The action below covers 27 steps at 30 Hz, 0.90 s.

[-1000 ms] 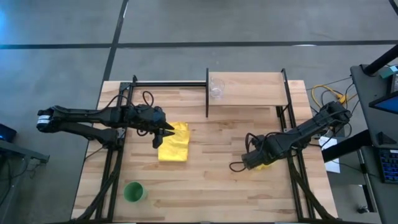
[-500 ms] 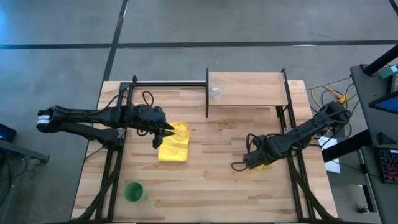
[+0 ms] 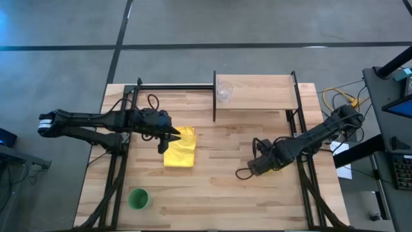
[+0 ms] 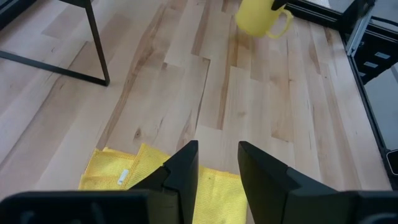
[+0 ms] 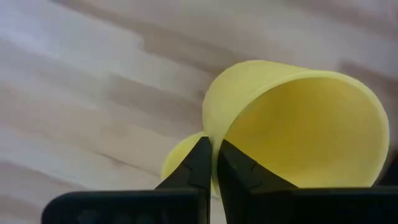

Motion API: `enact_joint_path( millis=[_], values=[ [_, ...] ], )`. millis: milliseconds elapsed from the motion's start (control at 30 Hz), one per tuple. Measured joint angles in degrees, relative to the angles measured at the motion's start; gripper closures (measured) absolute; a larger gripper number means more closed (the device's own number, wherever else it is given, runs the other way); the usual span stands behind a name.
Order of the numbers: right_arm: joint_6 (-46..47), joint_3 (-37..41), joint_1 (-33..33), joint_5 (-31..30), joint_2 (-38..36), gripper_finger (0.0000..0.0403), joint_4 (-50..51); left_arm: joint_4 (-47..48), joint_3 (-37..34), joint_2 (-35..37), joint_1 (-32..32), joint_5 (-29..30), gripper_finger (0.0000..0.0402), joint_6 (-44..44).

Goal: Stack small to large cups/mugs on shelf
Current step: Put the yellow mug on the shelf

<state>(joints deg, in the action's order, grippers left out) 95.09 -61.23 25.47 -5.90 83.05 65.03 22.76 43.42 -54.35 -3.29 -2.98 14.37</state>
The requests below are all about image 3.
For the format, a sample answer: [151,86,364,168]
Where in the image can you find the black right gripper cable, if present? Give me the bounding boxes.
[235,137,262,181]

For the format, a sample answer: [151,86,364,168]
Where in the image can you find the wooden shelf with black supports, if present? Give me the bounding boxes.
[212,70,305,123]

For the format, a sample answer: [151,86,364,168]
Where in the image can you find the grey side desk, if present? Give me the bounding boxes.
[362,66,412,232]

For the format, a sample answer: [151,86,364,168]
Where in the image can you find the dark device with blue light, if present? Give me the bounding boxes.
[0,127,19,149]

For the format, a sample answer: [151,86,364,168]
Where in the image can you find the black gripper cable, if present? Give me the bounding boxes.
[235,137,262,181]
[147,93,160,111]

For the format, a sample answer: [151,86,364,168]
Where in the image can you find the white paper sheet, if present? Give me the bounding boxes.
[329,140,353,180]

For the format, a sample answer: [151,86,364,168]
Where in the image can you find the keyboard with coloured keys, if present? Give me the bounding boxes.
[391,153,412,191]

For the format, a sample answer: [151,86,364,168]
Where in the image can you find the yellow cable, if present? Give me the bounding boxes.
[322,87,371,133]

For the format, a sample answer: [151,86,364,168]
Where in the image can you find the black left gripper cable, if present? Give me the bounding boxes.
[147,93,160,111]

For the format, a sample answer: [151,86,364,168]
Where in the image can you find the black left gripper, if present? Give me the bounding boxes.
[131,107,182,155]

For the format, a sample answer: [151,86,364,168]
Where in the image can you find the yellow cloth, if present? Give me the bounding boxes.
[163,126,198,169]

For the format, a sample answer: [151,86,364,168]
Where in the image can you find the teal small box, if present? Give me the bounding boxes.
[393,67,412,82]

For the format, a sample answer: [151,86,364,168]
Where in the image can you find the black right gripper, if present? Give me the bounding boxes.
[246,137,288,177]

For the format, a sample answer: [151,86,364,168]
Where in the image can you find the green plastic cup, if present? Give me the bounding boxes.
[127,188,153,211]

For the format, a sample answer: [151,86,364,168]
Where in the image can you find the blue lit monitor screen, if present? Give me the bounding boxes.
[381,94,412,120]

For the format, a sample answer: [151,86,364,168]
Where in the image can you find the grey metal stand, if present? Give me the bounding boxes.
[0,144,53,170]

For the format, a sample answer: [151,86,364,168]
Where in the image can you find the black slanted pole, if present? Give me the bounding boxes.
[375,46,412,79]

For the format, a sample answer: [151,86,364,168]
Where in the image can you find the black metal table frame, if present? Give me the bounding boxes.
[73,77,355,231]

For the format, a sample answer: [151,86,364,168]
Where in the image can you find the black floor cables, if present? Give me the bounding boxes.
[321,85,374,155]

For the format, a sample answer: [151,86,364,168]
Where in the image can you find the clear glass cup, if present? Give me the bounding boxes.
[216,80,234,104]

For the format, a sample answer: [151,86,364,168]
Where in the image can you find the black bar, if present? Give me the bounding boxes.
[332,133,386,169]

